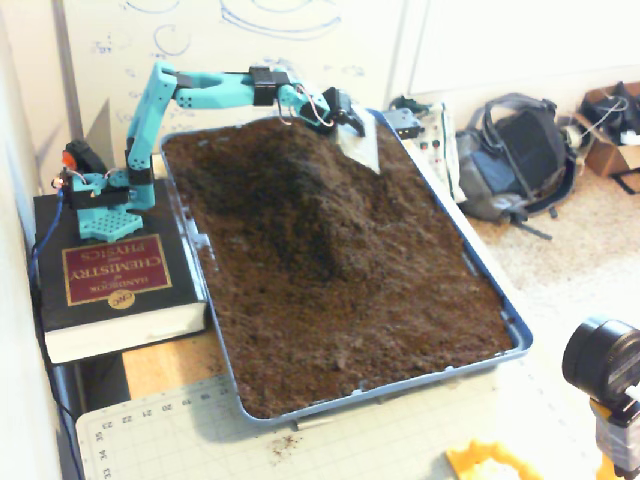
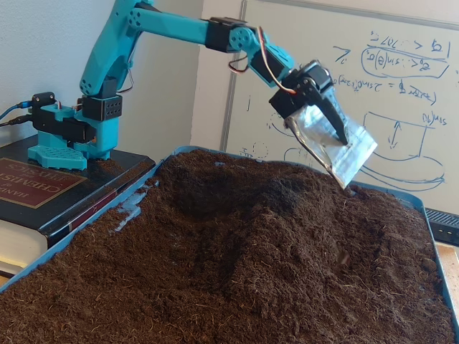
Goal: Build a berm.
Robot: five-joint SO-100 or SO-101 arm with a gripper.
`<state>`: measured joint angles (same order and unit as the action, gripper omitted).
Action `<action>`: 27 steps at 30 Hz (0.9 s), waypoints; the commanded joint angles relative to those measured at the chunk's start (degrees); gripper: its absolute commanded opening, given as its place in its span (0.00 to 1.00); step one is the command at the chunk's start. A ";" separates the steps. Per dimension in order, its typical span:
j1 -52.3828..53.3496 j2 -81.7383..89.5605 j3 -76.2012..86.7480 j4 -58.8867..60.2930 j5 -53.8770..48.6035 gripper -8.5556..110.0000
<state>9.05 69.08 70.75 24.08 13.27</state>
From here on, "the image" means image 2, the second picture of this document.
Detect black chemistry physics handbook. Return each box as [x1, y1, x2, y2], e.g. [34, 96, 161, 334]
[0, 138, 157, 279]

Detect blue cable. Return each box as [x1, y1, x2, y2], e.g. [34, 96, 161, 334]
[0, 101, 34, 121]

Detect blue tray of soil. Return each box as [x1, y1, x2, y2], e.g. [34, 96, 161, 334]
[0, 148, 456, 344]

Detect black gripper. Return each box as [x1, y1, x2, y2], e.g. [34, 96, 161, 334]
[268, 59, 379, 191]

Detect black controller board box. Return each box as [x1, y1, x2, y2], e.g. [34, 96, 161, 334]
[30, 92, 57, 115]

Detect blue plastic tray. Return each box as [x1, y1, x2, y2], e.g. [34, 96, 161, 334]
[0, 145, 459, 323]

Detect black cable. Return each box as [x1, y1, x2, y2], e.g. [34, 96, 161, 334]
[0, 114, 35, 127]

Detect black vented device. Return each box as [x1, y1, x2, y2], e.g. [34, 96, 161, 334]
[425, 206, 459, 247]

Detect whiteboard with blue drawings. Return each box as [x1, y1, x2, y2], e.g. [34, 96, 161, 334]
[220, 0, 459, 216]

